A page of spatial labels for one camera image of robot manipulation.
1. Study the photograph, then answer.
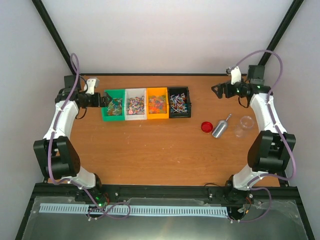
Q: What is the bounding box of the red jar lid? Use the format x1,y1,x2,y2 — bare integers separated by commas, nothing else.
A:
200,121,214,133

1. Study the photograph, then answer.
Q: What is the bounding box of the left black frame post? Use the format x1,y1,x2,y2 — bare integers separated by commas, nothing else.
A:
32,0,75,74

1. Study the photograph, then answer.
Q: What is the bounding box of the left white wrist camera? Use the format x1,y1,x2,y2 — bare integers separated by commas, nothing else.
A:
86,77,100,95

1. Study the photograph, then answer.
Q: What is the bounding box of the green candy bin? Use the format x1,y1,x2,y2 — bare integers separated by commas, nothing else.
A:
101,89,125,122

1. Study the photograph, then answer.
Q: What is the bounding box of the metal scoop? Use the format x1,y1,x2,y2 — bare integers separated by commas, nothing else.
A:
211,113,232,139

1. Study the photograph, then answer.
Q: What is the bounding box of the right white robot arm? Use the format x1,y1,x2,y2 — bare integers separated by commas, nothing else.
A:
211,65,296,203

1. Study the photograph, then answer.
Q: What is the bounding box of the white candy bin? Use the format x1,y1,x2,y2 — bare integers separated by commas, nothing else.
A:
124,88,147,121

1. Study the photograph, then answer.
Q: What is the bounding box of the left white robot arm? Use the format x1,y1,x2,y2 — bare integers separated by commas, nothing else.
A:
33,75,112,202

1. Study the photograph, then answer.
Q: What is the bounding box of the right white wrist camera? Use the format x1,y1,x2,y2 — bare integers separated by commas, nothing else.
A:
226,66,242,85

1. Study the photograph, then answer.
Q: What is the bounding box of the clear plastic jar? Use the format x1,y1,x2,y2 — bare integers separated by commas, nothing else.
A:
234,116,255,138

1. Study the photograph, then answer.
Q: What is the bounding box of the orange candy bin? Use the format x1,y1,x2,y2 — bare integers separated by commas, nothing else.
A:
146,87,170,120

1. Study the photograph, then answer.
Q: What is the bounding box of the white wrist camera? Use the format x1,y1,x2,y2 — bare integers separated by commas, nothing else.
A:
226,66,242,85
86,77,100,95

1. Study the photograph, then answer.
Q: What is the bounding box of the light blue cable duct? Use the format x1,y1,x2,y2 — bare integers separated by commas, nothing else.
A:
38,203,228,218

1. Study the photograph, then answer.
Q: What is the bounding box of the black candy bin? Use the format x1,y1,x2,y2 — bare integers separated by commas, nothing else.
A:
167,86,192,119

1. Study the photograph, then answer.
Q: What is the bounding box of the right black frame post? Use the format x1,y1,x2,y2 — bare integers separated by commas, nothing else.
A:
267,0,304,52

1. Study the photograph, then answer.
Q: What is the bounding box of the black frame post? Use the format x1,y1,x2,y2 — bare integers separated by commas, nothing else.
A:
32,0,75,74
267,0,304,52

